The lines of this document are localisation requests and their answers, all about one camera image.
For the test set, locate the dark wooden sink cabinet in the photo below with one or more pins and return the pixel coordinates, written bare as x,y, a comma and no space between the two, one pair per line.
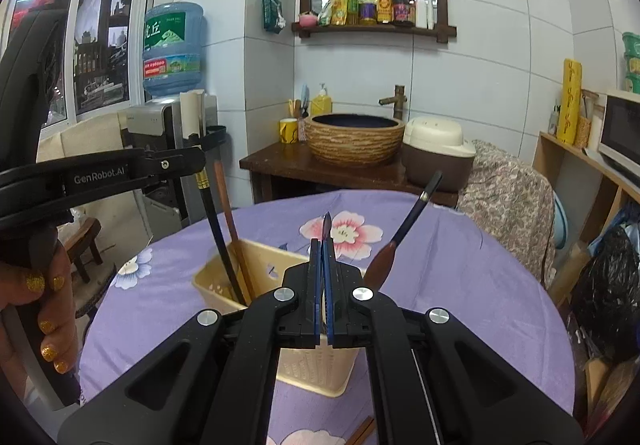
280,170

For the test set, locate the yellow soap dispenser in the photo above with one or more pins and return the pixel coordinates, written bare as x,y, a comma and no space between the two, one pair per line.
321,104

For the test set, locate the pink cup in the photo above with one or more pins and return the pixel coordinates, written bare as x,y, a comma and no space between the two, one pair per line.
308,20

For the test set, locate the woven pattern wash basin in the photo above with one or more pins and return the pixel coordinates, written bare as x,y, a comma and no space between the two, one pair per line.
355,142

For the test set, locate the black plastic bag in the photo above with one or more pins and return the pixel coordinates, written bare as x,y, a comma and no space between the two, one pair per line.
607,285

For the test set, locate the grey water dispenser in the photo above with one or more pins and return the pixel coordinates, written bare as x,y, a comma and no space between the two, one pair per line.
150,120

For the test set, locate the clear storage jar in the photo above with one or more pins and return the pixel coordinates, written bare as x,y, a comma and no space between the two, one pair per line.
586,122

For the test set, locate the oil bottle with purple label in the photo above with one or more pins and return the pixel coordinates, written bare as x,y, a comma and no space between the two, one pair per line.
367,5

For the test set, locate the sliding window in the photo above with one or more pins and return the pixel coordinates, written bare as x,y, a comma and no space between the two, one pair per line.
95,50

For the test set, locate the yellow roll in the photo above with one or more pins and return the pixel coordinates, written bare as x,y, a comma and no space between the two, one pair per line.
570,100

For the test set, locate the white microwave oven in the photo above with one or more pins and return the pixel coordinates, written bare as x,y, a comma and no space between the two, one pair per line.
622,135

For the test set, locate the white squeeze bottle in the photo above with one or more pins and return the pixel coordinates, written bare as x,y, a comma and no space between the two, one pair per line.
421,12
430,12

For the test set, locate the bottle with yellow label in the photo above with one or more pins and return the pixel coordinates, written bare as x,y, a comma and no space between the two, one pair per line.
384,5

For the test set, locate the wooden storage shelf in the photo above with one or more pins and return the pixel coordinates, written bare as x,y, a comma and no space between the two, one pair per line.
555,165

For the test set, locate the cream and brown rice cooker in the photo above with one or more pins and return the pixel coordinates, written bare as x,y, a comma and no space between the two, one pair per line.
435,155

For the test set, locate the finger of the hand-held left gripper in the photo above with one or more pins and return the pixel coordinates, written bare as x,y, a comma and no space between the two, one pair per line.
175,156
175,173

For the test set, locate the bamboo style faucet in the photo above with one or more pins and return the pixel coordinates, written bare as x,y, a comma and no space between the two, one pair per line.
397,102

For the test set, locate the cream perforated utensil holder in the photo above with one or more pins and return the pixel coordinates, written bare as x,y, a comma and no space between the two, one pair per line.
210,282

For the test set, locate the black cup holder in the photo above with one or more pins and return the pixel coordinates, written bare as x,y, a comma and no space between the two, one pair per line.
212,137

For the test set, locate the floral cloth over chair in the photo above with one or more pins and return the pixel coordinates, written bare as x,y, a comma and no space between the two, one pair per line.
505,200

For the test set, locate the blue water bottle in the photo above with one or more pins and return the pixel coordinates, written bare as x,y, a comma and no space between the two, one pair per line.
172,50

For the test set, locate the yellow green snack packet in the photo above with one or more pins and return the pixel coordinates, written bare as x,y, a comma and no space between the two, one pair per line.
336,7

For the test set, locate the person's left hand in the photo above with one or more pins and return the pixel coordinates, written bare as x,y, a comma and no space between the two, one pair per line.
50,310

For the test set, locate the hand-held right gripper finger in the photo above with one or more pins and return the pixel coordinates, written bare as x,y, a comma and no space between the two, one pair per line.
316,295
326,305

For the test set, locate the cream cloth cover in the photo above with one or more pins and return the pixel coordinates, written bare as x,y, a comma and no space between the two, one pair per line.
100,140

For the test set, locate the white paper cup stack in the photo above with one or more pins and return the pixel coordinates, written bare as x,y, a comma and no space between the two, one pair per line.
191,112

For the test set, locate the green bottle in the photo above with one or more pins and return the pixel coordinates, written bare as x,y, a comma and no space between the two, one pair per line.
353,5

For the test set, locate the light blue plastic basin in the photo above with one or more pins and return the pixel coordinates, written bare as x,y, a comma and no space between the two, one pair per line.
560,220

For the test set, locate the green packet on wall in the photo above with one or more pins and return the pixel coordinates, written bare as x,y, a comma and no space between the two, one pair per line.
273,11

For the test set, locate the green instant noodle bowl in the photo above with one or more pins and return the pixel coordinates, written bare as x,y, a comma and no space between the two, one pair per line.
632,44
633,64
633,82

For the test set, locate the small clear bottle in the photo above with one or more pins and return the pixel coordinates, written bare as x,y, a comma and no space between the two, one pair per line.
553,120

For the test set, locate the purple floral tablecloth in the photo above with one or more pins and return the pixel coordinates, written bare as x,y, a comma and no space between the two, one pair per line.
450,275

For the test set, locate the dark sauce bottle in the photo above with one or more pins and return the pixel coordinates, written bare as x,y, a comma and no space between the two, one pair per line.
403,2

